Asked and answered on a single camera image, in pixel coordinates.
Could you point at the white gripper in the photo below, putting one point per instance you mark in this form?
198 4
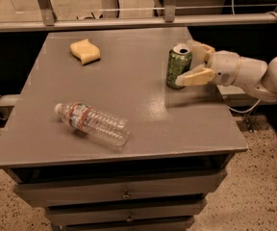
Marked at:
224 67

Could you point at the metal railing frame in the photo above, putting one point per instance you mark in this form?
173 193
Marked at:
68 15

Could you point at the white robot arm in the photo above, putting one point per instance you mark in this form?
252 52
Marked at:
255 77

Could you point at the clear plastic water bottle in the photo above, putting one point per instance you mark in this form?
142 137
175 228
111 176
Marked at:
105 127

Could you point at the yellow sponge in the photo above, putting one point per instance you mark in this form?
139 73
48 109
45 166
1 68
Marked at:
85 51

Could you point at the grey drawer cabinet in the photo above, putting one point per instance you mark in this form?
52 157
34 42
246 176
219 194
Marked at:
99 141

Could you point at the green soda can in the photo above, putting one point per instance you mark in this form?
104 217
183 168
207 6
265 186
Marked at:
179 61

